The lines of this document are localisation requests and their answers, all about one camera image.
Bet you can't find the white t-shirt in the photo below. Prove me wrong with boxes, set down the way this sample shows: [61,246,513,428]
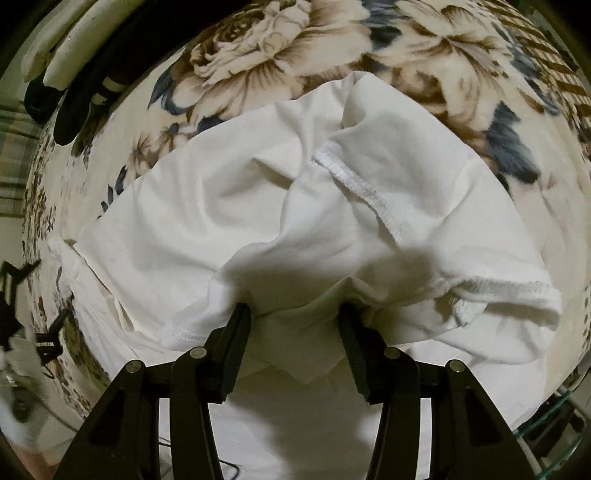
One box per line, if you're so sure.
[48,71,564,480]

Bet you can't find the floral blanket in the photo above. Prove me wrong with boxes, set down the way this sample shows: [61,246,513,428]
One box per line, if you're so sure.
[21,0,591,416]

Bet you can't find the cream folded garment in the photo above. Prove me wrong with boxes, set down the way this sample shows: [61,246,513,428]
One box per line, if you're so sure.
[21,0,109,79]

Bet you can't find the brown checked blanket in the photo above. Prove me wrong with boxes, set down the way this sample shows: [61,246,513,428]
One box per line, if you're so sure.
[480,0,591,121]

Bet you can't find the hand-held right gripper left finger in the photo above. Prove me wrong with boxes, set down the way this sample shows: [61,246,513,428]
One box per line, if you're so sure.
[51,302,252,480]

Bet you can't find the glass table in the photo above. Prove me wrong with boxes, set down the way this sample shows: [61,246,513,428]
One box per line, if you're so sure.
[515,388,587,480]

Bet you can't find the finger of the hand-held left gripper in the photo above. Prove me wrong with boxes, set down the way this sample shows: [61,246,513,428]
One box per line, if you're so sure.
[0,260,42,346]
[34,308,75,367]

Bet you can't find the black folded garment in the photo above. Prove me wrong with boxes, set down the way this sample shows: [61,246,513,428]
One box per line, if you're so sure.
[25,41,139,146]

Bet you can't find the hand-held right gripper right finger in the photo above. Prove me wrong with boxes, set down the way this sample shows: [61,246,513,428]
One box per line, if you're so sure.
[339,302,539,480]

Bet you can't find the beige folded garment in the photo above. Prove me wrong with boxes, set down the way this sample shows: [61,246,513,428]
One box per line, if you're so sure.
[46,0,155,90]

